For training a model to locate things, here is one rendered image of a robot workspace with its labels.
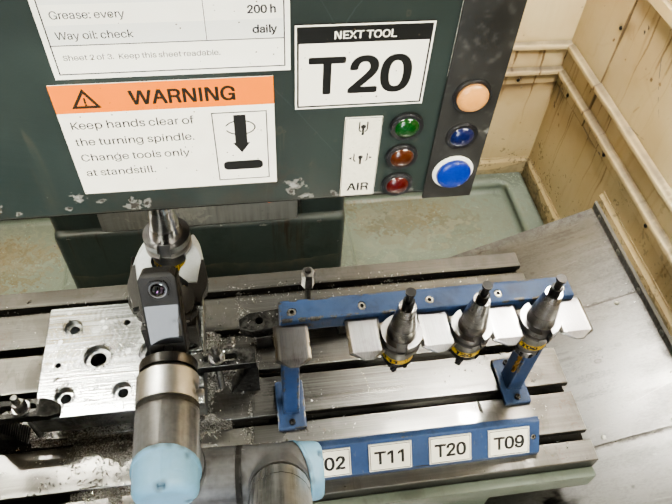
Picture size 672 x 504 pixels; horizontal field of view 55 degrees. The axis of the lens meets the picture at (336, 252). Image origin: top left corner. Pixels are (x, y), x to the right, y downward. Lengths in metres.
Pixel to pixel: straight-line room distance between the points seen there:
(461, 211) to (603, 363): 0.72
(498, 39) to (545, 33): 1.37
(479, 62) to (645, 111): 1.14
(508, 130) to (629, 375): 0.85
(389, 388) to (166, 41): 0.96
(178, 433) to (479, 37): 0.52
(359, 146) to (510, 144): 1.58
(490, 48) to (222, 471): 0.58
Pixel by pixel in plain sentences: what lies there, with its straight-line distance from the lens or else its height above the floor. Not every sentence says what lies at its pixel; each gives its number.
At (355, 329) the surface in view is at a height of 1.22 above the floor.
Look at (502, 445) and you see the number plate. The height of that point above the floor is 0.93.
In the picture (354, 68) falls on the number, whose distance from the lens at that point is 0.48.
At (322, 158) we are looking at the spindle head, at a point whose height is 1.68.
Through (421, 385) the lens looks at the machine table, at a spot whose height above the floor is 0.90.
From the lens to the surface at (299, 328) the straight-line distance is 0.98.
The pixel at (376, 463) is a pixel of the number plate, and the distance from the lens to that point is 1.20.
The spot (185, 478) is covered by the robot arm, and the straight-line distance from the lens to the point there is 0.75.
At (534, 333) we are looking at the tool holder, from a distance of 1.02.
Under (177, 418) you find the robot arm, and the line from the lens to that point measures 0.77.
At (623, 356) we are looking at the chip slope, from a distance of 1.59.
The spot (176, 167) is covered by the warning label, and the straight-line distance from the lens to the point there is 0.53.
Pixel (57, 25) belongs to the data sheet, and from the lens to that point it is 0.46.
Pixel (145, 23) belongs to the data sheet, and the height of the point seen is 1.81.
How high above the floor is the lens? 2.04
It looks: 51 degrees down
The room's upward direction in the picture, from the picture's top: 4 degrees clockwise
